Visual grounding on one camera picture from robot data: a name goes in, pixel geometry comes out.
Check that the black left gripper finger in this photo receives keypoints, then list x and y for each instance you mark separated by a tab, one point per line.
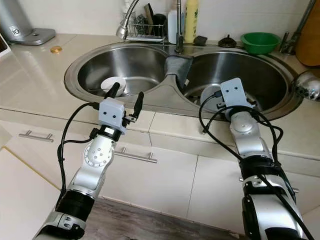
114	92
138	105

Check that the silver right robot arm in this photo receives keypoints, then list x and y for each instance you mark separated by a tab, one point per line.
252	145

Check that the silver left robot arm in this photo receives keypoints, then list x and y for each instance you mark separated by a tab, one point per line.
95	165

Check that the white kitchen base cabinet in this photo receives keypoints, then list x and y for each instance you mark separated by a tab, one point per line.
180	185

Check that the small white bowl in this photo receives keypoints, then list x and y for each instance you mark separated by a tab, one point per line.
111	84

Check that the white round plate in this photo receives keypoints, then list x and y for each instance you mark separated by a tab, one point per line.
207	97

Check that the stainless double sink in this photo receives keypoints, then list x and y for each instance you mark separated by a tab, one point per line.
140	65

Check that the flexible steel gooseneck faucet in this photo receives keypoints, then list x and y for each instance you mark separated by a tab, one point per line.
121	31

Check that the black sink plug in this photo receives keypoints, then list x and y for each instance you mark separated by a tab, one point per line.
227	42

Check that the black sponge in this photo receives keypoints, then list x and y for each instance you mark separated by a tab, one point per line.
200	41

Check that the steel wool scrubber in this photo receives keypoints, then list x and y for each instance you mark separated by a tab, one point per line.
140	25

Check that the gold round cap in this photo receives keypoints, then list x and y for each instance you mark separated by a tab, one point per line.
56	49

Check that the green plastic bowl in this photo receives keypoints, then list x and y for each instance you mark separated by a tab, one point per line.
260	42

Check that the black cup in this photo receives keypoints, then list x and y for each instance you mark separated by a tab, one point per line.
160	25

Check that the white plastic bottle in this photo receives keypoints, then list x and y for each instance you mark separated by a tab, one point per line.
172	30

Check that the chrome tap column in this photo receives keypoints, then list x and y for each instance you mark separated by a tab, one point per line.
179	30

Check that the yellow detergent bottle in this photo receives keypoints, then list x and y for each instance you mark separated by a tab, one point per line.
191	22

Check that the shiny steel pot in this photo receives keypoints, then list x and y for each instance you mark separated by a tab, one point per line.
307	86

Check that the slanted metal tap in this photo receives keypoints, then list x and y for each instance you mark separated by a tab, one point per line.
287	45

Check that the white appliance black screen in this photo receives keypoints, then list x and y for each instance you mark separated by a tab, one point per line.
4	46

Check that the brown wooden board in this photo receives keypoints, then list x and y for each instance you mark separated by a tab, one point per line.
310	42

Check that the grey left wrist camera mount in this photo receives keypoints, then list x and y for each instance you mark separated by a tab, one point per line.
112	116

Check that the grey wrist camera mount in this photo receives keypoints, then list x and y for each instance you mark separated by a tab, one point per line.
236	94
112	116

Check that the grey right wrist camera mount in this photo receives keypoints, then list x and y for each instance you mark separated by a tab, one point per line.
236	94

